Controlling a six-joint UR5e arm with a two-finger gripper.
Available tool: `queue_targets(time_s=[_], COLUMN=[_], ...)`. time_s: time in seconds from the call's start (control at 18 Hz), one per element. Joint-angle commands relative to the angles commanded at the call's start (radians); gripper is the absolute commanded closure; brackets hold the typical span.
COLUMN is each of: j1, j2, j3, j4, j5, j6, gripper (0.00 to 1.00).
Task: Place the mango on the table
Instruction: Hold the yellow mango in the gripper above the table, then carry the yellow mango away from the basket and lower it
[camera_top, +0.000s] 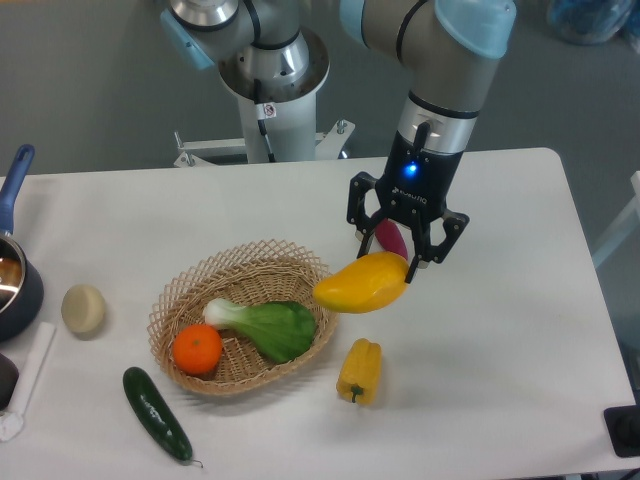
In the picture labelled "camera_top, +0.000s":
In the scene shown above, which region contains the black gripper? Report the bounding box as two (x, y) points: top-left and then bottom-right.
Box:
(346, 133), (470, 284)

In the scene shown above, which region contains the yellow mango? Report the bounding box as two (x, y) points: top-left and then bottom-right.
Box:
(312, 251), (409, 314)

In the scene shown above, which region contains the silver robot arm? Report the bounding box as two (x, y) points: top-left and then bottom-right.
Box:
(160, 1), (516, 270)

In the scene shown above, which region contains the purple sweet potato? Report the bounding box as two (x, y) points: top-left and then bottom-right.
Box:
(374, 218), (409, 260)

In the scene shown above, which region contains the woven wicker basket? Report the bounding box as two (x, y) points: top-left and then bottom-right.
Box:
(147, 240), (338, 396)

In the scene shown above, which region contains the yellow bell pepper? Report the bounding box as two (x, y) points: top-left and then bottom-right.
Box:
(336, 338), (382, 406)

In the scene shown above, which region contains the green bok choy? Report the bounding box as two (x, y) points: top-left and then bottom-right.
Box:
(203, 298), (317, 364)

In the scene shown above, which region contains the orange tangerine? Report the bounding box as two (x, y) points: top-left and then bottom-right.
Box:
(172, 324), (223, 375)

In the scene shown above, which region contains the blue plastic bag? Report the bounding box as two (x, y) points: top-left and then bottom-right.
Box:
(545, 0), (639, 46)

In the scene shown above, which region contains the black device at table corner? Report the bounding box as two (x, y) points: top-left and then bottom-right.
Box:
(603, 405), (639, 458)

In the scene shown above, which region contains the dark green cucumber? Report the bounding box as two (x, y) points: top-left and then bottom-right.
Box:
(122, 366), (203, 468)

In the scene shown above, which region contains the beige round potato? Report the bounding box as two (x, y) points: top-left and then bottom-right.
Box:
(61, 284), (106, 334)

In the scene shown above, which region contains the dark blue saucepan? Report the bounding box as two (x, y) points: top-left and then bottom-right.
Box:
(1, 144), (44, 342)

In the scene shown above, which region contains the dark eggplant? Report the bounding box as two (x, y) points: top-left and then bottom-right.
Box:
(0, 354), (19, 410)

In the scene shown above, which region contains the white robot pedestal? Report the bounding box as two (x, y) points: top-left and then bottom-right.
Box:
(174, 85), (356, 168)

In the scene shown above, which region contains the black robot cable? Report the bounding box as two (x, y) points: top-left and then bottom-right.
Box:
(252, 78), (277, 164)

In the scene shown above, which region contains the white frame at right edge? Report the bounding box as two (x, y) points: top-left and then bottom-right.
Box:
(592, 171), (639, 269)

